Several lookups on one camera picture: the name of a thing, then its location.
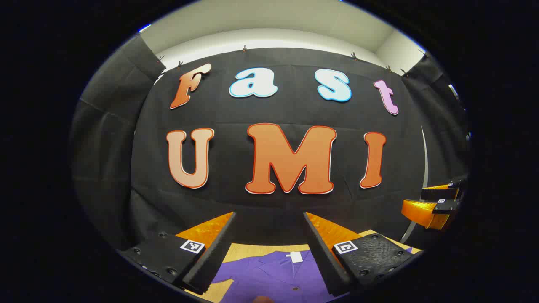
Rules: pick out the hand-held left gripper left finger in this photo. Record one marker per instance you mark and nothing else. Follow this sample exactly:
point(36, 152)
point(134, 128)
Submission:
point(214, 261)

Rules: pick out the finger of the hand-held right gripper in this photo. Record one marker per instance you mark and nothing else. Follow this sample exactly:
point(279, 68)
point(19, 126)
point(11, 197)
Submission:
point(438, 194)
point(421, 212)

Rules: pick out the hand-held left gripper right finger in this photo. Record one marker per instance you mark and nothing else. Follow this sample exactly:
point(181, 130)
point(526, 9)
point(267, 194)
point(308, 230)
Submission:
point(326, 261)

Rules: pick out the purple shirt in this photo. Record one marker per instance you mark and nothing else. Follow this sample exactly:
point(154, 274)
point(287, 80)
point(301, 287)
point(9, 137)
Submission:
point(273, 277)

